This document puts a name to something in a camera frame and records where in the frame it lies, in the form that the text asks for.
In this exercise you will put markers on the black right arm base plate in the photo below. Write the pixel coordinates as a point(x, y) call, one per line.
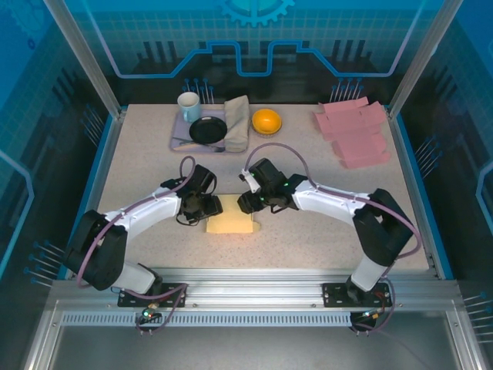
point(333, 294)

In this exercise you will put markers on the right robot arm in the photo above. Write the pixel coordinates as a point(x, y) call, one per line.
point(331, 200)

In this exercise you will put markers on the aluminium frame post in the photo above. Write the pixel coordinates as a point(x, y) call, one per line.
point(82, 54)
point(423, 54)

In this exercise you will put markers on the aluminium mounting rail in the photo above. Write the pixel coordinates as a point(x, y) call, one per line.
point(250, 287)

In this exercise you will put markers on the yellow bowl with patterned outside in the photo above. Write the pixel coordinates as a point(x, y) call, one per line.
point(265, 120)

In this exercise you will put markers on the yellow paper box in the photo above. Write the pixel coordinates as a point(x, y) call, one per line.
point(231, 217)

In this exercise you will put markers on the black plate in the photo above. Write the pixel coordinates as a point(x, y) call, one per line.
point(208, 131)

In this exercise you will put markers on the grey folded cloth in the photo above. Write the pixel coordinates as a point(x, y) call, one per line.
point(237, 119)

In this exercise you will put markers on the aluminium table side rail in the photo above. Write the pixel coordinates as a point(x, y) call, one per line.
point(405, 162)
point(106, 162)

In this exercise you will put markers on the metal base pan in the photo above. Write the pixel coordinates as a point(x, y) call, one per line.
point(250, 350)

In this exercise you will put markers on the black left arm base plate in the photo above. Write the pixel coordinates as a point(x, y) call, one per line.
point(173, 294)

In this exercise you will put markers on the metal fork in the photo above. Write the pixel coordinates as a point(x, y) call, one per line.
point(204, 146)

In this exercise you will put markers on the small lit connector module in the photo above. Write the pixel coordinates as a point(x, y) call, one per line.
point(148, 314)
point(369, 314)

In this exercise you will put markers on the pink paper box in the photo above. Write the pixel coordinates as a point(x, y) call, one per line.
point(354, 131)

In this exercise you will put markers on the dark metal knife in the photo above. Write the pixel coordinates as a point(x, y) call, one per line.
point(183, 140)

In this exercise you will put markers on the lavender plastic tray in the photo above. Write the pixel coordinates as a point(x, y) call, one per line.
point(181, 133)

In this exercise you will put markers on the light blue mug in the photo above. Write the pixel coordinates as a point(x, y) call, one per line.
point(188, 101)

